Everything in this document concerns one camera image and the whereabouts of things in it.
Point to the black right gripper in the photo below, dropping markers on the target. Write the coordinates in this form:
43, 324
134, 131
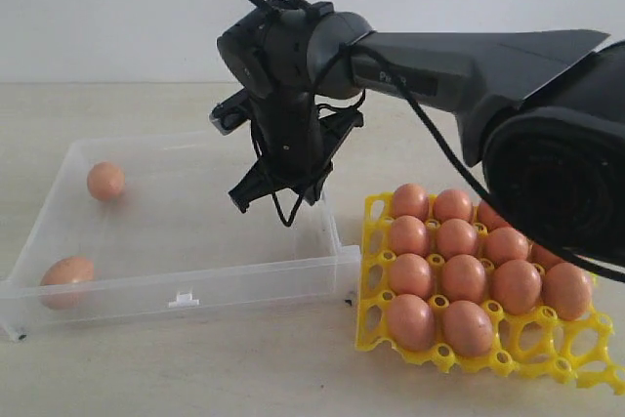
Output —
282, 61

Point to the brown egg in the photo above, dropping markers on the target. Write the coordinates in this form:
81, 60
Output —
105, 181
411, 274
505, 244
467, 329
516, 285
463, 278
453, 203
488, 217
456, 237
410, 200
408, 234
411, 322
543, 257
568, 290

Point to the clear plastic tray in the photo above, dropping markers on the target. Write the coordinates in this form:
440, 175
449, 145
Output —
173, 240

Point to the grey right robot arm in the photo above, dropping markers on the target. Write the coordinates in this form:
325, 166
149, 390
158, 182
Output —
541, 112

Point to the yellow plastic egg rack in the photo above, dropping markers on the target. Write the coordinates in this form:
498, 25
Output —
534, 344

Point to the brown egg front left corner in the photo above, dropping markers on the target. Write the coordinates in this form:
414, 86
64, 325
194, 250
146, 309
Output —
67, 271

